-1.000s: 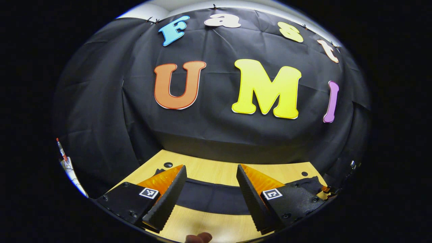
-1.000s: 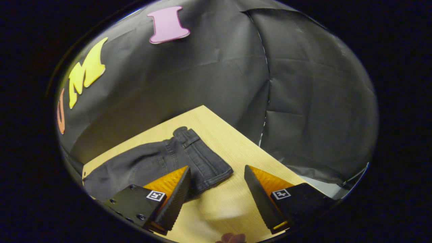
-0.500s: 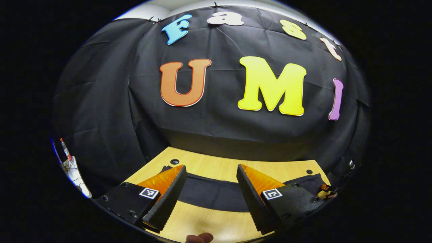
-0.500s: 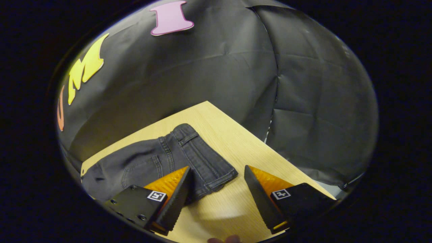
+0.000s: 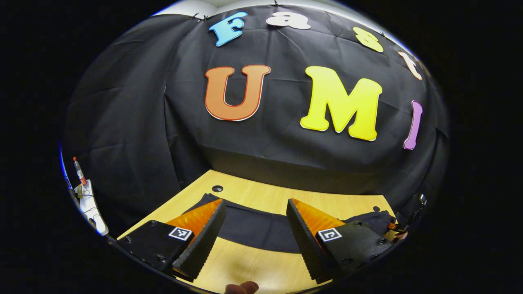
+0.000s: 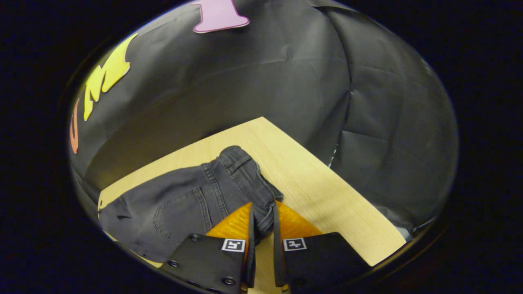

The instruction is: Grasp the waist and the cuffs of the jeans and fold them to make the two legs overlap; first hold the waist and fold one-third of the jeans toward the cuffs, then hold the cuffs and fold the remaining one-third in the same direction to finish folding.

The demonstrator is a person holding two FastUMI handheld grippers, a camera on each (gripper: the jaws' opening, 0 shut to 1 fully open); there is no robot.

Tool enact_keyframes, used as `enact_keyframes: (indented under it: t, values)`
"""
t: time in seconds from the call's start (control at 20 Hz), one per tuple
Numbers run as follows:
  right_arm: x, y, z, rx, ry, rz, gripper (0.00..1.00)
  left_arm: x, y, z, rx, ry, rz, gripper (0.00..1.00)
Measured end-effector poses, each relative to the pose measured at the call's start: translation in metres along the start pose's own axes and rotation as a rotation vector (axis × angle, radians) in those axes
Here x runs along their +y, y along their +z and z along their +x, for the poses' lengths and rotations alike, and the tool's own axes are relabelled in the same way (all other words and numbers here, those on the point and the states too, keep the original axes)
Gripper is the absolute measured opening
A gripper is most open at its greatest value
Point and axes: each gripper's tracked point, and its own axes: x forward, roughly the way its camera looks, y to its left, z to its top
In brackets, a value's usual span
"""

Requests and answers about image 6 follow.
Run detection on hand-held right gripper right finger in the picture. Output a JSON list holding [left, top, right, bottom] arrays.
[[273, 200, 371, 293]]

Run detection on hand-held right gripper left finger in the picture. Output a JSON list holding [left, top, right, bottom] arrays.
[[159, 202, 256, 294]]

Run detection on dark grey jeans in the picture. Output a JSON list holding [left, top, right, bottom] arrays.
[[98, 146, 284, 263]]

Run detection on black backdrop cloth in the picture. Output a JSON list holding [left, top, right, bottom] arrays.
[[67, 0, 459, 234]]

